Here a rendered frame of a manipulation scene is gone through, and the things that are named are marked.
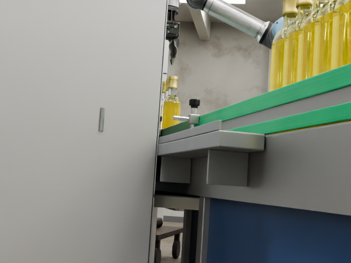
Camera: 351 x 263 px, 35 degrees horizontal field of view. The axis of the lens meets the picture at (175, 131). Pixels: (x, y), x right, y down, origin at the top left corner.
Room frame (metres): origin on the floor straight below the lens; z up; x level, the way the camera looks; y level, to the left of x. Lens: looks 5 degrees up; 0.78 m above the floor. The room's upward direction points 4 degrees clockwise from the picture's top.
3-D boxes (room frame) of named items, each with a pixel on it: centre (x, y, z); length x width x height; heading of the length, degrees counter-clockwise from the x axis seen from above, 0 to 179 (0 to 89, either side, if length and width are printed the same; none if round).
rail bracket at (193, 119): (1.46, -0.03, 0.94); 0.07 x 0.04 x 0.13; 104
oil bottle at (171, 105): (1.95, 0.02, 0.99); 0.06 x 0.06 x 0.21; 15
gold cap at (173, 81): (1.95, 0.02, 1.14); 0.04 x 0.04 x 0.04
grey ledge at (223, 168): (1.43, 0.00, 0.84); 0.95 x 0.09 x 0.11; 14
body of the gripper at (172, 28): (2.10, 0.05, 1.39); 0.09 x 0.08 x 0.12; 13
